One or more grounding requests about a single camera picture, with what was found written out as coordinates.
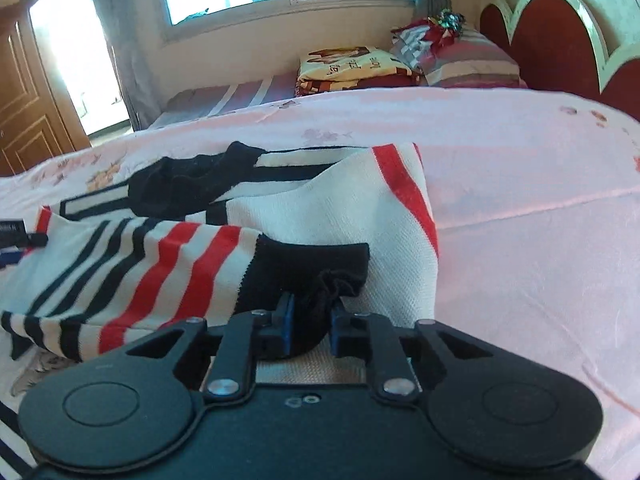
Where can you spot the folded yellow red printed blanket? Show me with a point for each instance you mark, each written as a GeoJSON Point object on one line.
{"type": "Point", "coordinates": [350, 67]}

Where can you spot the striped mattress sheet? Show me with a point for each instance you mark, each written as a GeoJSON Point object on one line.
{"type": "Point", "coordinates": [235, 97]}

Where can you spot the striped pillow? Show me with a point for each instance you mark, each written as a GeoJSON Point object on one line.
{"type": "Point", "coordinates": [470, 60]}

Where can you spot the long grey curtain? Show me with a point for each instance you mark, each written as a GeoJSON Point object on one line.
{"type": "Point", "coordinates": [120, 35]}

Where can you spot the brown wooden door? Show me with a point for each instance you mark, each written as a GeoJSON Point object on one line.
{"type": "Point", "coordinates": [25, 110]}

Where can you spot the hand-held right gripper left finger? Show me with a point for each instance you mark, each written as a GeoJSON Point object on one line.
{"type": "Point", "coordinates": [285, 322]}

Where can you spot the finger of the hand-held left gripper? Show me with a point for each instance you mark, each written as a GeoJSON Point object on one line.
{"type": "Point", "coordinates": [36, 240]}
{"type": "Point", "coordinates": [10, 259]}

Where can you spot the red black white striped sweater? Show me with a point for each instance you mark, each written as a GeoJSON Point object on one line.
{"type": "Point", "coordinates": [325, 220]}

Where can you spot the shiny ribbon bow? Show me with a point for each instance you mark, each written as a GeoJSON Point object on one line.
{"type": "Point", "coordinates": [450, 22]}

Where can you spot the pink floral blanket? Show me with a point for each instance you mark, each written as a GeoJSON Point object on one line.
{"type": "Point", "coordinates": [525, 240]}

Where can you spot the red scalloped headboard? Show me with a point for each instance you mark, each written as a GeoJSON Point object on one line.
{"type": "Point", "coordinates": [550, 45]}

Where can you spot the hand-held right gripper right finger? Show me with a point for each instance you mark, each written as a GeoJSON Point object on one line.
{"type": "Point", "coordinates": [336, 335]}

